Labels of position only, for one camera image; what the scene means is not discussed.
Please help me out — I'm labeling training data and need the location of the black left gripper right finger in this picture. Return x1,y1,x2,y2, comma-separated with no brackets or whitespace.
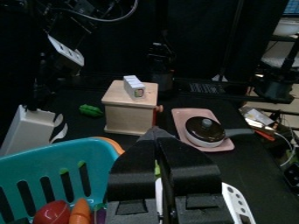
156,136,236,224

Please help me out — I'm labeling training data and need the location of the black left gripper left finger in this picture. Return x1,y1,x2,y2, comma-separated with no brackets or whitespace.
106,136,159,224

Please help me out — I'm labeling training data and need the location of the red hand tool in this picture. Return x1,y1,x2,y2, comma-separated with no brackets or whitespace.
254,129,278,142

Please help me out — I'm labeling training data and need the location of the light green toy fruit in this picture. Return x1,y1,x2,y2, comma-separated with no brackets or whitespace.
154,159,163,178

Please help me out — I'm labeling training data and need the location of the teal basket with fruit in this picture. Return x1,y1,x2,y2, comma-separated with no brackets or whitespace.
92,136,127,156

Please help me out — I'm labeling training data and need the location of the black frying pan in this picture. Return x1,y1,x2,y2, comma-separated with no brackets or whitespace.
183,127,255,149

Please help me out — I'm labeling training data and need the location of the dark pan lid grey knob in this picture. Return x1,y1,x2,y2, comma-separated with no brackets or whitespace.
184,115,227,144

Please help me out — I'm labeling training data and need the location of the dark green toy vegetable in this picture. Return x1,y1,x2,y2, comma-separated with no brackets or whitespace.
79,103,106,118

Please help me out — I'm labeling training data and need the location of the purple toy eggplant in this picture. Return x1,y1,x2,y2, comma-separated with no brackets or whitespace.
92,203,108,224

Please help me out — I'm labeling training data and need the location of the pink rectangular tray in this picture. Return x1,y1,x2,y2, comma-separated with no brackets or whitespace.
171,107,236,153

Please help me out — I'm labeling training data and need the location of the white toy cooker appliance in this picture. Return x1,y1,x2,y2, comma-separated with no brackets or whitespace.
220,181,258,224

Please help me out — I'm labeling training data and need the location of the orange toy carrot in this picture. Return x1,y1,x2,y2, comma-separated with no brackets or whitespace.
68,198,94,224

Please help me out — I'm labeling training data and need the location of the light wooden box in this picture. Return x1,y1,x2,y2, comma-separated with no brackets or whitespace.
100,80,164,137

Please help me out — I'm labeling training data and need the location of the small white block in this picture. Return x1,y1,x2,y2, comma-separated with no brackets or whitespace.
123,74,147,99

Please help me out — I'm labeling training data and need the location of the teal plastic basket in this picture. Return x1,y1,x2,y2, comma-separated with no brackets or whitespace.
0,137,120,224

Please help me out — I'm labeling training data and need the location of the red toy tomato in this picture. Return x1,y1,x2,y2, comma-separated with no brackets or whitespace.
32,199,72,224

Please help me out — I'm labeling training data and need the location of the silver and yellow box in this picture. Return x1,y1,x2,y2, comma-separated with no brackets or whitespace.
238,105,276,133

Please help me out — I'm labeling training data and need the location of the black slotted panel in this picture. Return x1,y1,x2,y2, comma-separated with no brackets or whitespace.
188,82,226,95

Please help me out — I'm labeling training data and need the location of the black equipment stand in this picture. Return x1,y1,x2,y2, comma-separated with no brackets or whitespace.
251,37,299,105

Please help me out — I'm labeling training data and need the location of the blue monitor screen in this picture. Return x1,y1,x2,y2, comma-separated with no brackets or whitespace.
283,0,299,16

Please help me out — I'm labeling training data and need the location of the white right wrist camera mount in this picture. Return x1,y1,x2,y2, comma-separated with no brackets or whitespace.
45,34,86,67

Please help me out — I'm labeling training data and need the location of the white knife handle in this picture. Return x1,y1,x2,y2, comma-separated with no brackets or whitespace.
51,113,65,129
49,122,71,144

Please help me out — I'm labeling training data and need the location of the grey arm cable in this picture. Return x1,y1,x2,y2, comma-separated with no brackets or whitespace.
57,0,140,24

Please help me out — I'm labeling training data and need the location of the white cable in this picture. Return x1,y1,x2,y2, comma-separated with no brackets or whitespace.
272,130,298,168

